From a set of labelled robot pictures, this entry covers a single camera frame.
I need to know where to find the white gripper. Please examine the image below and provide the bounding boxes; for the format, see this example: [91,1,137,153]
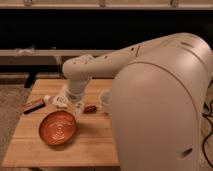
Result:
[66,89,85,115]

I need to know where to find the clear plastic bottle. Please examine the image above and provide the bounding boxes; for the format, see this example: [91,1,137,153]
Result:
[43,95,67,108]

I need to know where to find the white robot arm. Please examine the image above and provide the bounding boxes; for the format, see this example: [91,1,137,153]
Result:
[63,33,213,171]

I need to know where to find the brown sausage-shaped object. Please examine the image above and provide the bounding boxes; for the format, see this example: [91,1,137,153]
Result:
[84,105,97,113]

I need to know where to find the white plastic cup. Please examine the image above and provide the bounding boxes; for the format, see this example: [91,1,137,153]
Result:
[99,90,110,113]

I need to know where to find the red and black box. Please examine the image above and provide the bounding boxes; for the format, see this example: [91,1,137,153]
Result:
[22,99,45,114]

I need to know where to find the grey metal rail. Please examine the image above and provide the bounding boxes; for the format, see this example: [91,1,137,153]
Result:
[0,49,110,65]

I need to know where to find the black cables on floor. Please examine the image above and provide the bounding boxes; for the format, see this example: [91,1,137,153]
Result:
[201,99,213,168]

